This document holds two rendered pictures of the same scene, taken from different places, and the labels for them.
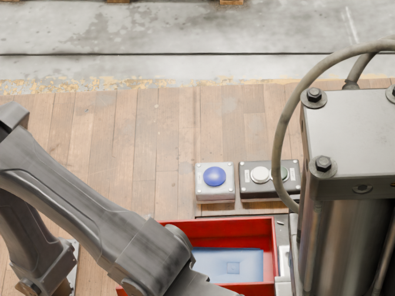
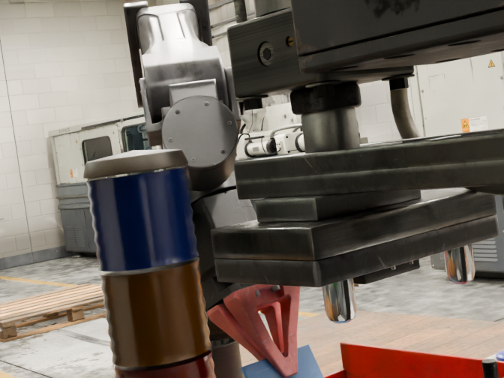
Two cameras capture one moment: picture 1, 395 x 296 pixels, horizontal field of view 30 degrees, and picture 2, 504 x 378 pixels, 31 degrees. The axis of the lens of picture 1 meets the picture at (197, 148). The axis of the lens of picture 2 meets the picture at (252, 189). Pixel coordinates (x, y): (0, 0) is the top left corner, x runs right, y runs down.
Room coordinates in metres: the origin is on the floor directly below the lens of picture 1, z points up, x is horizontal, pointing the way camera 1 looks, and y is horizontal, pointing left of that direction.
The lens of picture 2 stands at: (-0.11, -0.54, 1.20)
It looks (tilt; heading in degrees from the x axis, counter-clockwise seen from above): 3 degrees down; 47
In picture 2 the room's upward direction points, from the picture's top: 8 degrees counter-clockwise
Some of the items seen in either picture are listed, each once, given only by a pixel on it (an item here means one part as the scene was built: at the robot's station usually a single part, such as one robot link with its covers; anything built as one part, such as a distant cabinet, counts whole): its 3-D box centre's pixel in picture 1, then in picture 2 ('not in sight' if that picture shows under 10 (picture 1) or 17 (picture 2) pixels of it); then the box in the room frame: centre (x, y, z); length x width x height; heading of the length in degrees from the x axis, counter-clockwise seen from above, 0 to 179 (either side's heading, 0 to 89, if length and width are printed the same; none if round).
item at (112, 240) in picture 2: not in sight; (142, 217); (0.09, -0.26, 1.17); 0.04 x 0.04 x 0.03
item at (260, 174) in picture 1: (260, 176); not in sight; (0.72, -0.10, 0.93); 0.03 x 0.03 x 0.02
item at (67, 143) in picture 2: not in sight; (137, 153); (6.46, 8.36, 1.24); 2.95 x 0.98 x 0.90; 82
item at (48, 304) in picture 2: not in sight; (49, 310); (3.57, 5.91, 0.07); 1.20 x 1.00 x 0.14; 174
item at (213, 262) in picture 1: (215, 264); not in sight; (0.56, -0.01, 0.92); 0.15 x 0.07 x 0.03; 82
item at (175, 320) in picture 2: not in sight; (155, 309); (0.09, -0.26, 1.14); 0.04 x 0.04 x 0.03
